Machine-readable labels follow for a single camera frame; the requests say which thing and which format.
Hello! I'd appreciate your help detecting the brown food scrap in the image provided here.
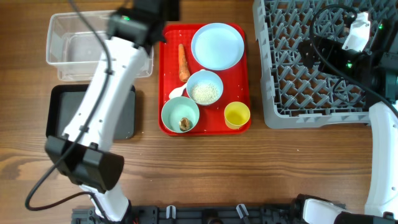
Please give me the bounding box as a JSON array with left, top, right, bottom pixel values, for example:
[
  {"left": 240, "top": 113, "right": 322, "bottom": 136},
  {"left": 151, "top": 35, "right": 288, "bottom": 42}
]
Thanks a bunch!
[{"left": 178, "top": 118, "right": 191, "bottom": 132}]

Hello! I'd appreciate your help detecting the white plastic spoon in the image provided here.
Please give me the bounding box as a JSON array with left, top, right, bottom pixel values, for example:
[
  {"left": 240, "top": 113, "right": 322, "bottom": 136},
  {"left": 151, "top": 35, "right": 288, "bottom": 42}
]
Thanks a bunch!
[{"left": 169, "top": 83, "right": 187, "bottom": 99}]

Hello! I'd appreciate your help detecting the clear plastic bin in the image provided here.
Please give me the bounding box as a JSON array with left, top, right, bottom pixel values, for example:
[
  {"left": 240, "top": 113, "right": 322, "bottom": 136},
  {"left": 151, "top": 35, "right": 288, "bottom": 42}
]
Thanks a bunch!
[{"left": 46, "top": 10, "right": 135, "bottom": 82}]

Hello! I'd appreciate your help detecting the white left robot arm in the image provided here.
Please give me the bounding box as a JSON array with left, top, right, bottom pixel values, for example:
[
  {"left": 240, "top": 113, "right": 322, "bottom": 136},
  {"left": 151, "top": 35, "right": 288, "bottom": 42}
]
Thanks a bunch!
[{"left": 45, "top": 1, "right": 180, "bottom": 223}]

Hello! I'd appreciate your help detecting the yellow plastic cup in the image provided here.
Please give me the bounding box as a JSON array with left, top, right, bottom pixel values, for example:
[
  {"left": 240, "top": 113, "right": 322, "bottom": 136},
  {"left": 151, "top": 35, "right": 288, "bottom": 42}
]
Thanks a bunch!
[{"left": 224, "top": 101, "right": 251, "bottom": 129}]

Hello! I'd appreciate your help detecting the grey dishwasher rack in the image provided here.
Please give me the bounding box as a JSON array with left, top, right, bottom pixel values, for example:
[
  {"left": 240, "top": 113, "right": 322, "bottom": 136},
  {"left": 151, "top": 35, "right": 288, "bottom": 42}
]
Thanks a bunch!
[{"left": 252, "top": 0, "right": 398, "bottom": 129}]

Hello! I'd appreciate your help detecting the red serving tray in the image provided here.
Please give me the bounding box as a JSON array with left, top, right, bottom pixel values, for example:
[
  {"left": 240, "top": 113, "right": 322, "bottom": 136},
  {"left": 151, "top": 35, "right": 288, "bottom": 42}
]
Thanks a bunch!
[{"left": 158, "top": 24, "right": 251, "bottom": 136}]

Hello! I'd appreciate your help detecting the mint green bowl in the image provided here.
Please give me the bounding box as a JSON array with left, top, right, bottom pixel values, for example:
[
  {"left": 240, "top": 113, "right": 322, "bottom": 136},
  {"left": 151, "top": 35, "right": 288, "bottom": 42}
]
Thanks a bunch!
[{"left": 161, "top": 96, "right": 200, "bottom": 133}]

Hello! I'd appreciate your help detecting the large light blue plate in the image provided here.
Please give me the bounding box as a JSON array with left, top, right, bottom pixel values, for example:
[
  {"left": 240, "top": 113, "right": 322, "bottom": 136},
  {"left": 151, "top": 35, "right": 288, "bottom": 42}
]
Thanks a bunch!
[{"left": 191, "top": 23, "right": 244, "bottom": 71}]

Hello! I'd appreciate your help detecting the light blue rice bowl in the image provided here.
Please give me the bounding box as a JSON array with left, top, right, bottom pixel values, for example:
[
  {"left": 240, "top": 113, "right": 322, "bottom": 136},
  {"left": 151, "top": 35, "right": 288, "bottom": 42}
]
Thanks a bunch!
[{"left": 186, "top": 69, "right": 224, "bottom": 106}]

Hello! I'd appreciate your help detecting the orange carrot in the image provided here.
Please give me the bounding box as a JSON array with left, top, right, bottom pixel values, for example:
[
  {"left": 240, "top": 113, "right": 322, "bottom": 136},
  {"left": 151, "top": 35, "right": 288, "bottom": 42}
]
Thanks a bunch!
[{"left": 178, "top": 44, "right": 190, "bottom": 82}]

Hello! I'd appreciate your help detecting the black waste tray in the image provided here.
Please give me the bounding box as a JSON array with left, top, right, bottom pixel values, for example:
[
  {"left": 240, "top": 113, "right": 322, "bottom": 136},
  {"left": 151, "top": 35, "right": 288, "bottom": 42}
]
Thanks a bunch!
[{"left": 45, "top": 84, "right": 136, "bottom": 140}]

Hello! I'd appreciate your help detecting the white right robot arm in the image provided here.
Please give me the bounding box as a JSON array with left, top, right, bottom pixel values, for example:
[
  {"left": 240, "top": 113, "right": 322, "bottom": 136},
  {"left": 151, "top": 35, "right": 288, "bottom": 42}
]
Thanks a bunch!
[{"left": 298, "top": 14, "right": 397, "bottom": 223}]

